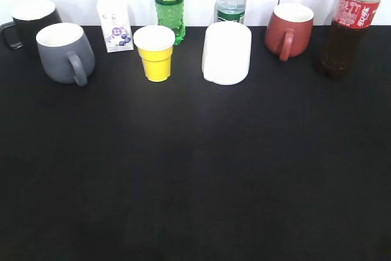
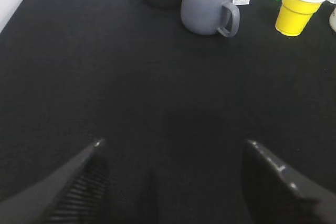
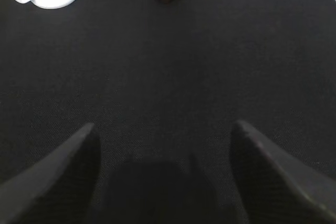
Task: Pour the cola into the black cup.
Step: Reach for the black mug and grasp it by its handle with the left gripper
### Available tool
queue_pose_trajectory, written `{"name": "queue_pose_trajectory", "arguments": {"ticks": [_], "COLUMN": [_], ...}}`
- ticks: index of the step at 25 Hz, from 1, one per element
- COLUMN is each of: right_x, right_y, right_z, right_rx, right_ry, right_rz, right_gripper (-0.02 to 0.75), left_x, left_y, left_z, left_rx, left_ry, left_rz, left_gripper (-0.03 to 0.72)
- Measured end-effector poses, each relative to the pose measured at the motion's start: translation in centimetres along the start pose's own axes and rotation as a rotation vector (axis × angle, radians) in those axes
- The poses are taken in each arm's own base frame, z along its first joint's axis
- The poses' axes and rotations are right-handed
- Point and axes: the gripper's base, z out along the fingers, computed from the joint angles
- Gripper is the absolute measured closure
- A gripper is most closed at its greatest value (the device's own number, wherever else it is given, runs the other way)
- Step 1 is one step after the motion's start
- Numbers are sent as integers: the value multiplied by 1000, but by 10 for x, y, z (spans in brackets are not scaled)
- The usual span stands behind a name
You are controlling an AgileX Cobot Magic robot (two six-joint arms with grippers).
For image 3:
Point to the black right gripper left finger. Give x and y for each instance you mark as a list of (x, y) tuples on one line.
[(58, 188)]

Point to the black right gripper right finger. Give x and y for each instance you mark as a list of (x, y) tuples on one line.
[(274, 186)]

